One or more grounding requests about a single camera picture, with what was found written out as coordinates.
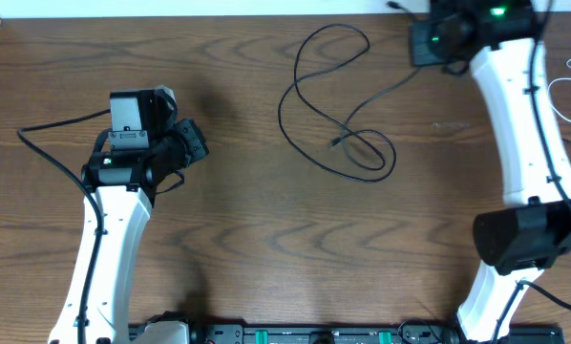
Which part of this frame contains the long thin black cable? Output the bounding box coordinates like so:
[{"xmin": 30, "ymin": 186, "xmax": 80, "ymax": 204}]
[{"xmin": 277, "ymin": 23, "xmax": 397, "ymax": 184}]

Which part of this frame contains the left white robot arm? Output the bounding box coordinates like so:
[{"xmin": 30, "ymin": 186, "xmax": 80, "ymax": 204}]
[{"xmin": 49, "ymin": 85, "xmax": 208, "ymax": 343}]

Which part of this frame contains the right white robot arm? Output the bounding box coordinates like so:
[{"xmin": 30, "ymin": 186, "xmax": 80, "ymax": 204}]
[{"xmin": 409, "ymin": 0, "xmax": 571, "ymax": 343}]

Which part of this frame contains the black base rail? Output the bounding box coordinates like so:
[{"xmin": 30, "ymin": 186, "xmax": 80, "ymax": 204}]
[{"xmin": 127, "ymin": 310, "xmax": 563, "ymax": 344}]

